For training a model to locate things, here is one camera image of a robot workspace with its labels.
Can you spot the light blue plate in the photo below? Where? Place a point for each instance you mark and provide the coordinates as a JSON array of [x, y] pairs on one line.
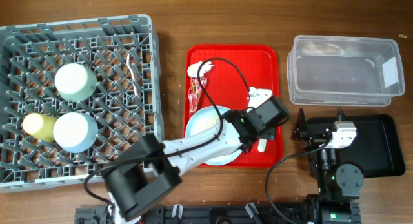
[[196, 124]]

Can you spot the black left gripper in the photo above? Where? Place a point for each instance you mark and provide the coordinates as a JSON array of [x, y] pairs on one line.
[[271, 132]]

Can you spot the yellow plastic cup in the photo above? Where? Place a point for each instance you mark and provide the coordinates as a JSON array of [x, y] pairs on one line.
[[39, 126]]

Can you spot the white plastic fork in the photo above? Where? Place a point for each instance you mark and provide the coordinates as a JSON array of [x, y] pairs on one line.
[[136, 93]]

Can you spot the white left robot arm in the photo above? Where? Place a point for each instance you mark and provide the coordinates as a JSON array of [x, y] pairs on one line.
[[150, 169]]

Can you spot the white plastic spoon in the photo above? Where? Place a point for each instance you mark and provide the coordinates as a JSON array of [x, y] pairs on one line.
[[262, 145]]

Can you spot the light green bowl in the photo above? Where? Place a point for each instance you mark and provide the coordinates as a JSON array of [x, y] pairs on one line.
[[75, 82]]

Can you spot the grey dishwasher rack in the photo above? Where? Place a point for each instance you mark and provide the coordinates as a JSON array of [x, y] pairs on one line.
[[30, 58]]

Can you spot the black plastic tray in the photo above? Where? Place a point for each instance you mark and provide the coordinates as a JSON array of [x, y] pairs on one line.
[[375, 150]]

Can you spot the light blue bowl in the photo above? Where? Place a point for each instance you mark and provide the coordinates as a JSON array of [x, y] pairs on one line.
[[75, 132]]

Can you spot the red snack wrapper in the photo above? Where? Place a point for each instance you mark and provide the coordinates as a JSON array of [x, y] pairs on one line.
[[194, 93]]

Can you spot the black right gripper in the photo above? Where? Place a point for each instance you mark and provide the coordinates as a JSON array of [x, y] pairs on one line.
[[301, 132]]

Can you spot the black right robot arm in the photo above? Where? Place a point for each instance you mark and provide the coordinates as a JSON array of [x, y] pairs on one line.
[[339, 184]]

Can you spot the food scraps on plate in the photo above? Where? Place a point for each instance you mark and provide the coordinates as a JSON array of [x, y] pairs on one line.
[[211, 121]]

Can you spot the clear plastic bin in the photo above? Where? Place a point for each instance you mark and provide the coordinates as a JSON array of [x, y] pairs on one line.
[[344, 71]]

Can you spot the white tissue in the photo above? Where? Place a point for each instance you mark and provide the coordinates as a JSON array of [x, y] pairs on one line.
[[193, 69]]

